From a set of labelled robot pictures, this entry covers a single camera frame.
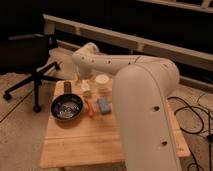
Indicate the orange red chili pepper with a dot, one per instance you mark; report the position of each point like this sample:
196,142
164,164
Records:
90,109

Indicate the white wooden bench frame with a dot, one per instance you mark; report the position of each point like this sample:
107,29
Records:
178,54

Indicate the white round container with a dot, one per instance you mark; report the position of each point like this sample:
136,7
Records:
101,82

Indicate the black office chair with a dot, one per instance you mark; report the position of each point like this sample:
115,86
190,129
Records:
28,55

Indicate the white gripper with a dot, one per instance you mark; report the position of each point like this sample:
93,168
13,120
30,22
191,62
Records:
85,86

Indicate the blue sponge block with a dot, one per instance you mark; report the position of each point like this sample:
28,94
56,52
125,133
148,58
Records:
104,105

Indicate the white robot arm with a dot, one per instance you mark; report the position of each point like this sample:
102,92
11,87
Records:
140,89

